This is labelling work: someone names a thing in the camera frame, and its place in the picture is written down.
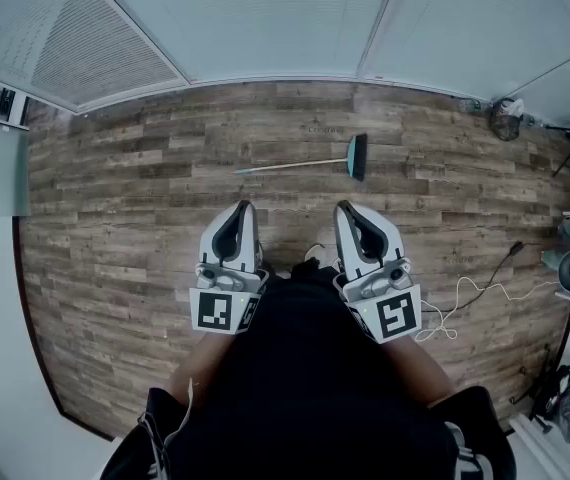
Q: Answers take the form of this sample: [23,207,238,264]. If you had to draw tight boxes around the white cable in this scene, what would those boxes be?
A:
[413,275,569,343]

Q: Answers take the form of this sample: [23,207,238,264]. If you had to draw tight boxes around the person's left forearm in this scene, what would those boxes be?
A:
[167,330,239,412]

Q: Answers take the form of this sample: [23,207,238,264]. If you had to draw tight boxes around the white plastic bag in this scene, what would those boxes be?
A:
[497,98,525,119]

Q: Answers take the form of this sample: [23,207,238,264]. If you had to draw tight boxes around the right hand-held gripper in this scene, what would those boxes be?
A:
[333,200,422,344]

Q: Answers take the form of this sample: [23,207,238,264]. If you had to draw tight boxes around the black mesh waste bin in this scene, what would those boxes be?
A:
[488,98,524,142]

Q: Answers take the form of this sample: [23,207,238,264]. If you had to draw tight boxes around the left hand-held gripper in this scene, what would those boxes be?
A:
[188,200,270,337]

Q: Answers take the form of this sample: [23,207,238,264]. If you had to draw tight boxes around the teal broom with metal handle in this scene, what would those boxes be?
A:
[233,133,369,183]

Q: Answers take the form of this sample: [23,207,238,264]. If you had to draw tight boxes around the person's black clothes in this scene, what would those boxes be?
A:
[99,260,516,480]

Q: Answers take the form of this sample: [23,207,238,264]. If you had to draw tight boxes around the person's white right shoe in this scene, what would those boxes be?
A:
[303,241,339,269]

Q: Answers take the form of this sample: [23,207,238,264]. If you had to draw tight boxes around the person's right forearm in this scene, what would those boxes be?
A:
[387,336,459,409]

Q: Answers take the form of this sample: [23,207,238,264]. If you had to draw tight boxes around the black cable with plug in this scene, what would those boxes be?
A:
[482,240,541,292]

